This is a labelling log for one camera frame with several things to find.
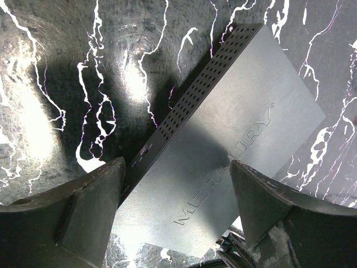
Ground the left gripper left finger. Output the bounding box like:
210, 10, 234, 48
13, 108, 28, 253
1, 157, 126, 267

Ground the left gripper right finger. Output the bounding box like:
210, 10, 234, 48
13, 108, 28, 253
230, 160, 356, 267

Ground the black ethernet cable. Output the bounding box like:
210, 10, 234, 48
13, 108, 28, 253
195, 231, 249, 268

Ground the black network switch box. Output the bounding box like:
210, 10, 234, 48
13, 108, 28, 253
112, 23, 325, 257

